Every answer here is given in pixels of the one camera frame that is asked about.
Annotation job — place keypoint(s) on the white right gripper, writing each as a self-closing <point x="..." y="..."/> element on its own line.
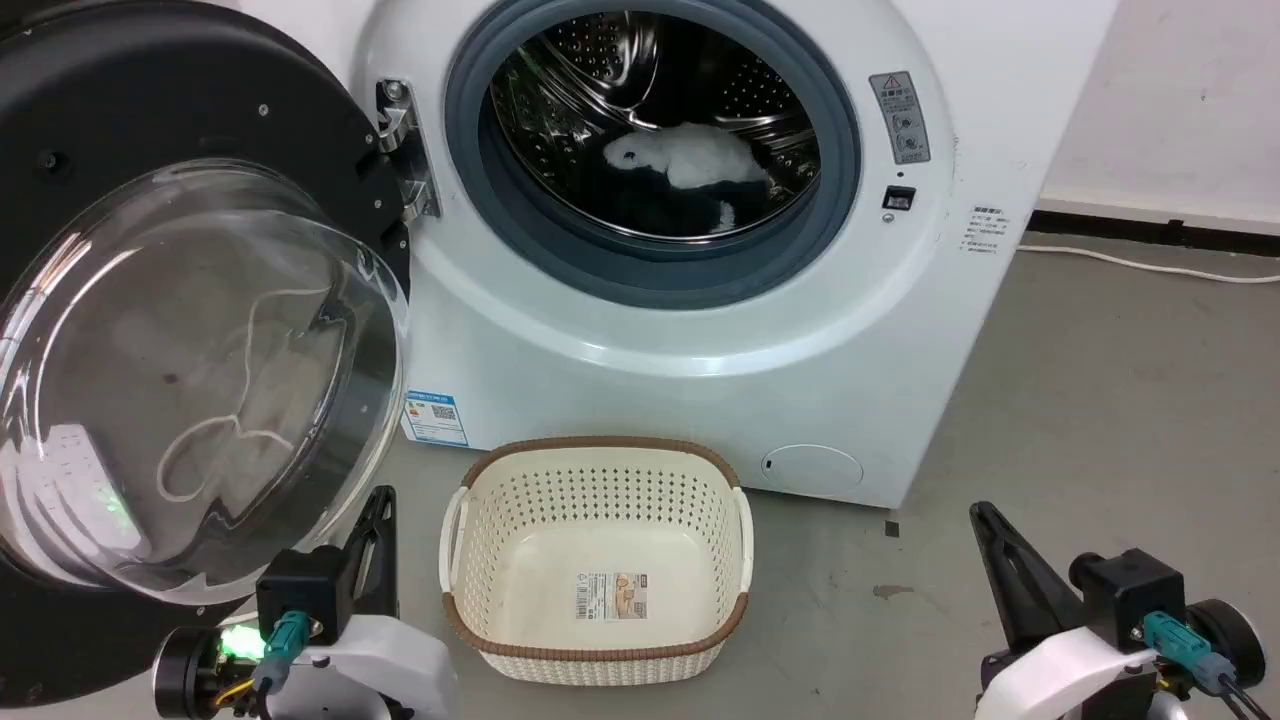
<point x="1070" y="680"/>

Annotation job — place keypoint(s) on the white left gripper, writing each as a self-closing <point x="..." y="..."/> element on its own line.
<point x="390" y="665"/>

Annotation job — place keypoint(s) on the black washer door glass bowl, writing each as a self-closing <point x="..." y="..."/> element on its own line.
<point x="150" y="90"/>

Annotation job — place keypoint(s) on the white front-load washing machine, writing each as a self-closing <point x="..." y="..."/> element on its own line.
<point x="700" y="400"/>

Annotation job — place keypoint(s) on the metal door hinge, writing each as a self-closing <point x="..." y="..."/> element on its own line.
<point x="405" y="130"/>

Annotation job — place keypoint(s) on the blue energy label sticker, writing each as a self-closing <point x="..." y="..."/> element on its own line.
<point x="436" y="418"/>

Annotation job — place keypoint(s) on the paper basket label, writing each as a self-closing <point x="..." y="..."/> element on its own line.
<point x="611" y="596"/>

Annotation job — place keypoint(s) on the round filter cover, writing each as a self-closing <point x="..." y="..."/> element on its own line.
<point x="812" y="468"/>

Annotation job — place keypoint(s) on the cream laundry basket brown rim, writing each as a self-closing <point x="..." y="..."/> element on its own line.
<point x="600" y="660"/>

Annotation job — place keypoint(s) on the white text sticker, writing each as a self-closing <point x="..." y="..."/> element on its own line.
<point x="986" y="230"/>

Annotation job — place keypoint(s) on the black baseboard strip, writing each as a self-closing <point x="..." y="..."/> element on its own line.
<point x="1150" y="231"/>

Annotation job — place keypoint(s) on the grey warning sticker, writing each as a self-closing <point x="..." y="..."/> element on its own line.
<point x="900" y="115"/>

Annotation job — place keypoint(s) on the white plush toy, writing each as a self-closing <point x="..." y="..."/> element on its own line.
<point x="700" y="155"/>

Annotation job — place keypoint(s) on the stainless steel washer drum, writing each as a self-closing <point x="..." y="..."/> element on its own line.
<point x="590" y="80"/>

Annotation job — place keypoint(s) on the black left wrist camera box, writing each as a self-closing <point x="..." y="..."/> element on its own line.
<point x="305" y="590"/>

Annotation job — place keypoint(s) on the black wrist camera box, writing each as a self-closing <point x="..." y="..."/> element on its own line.
<point x="1130" y="590"/>
<point x="305" y="590"/>

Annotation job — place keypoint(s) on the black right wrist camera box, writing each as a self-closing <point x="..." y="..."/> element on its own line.
<point x="1130" y="590"/>

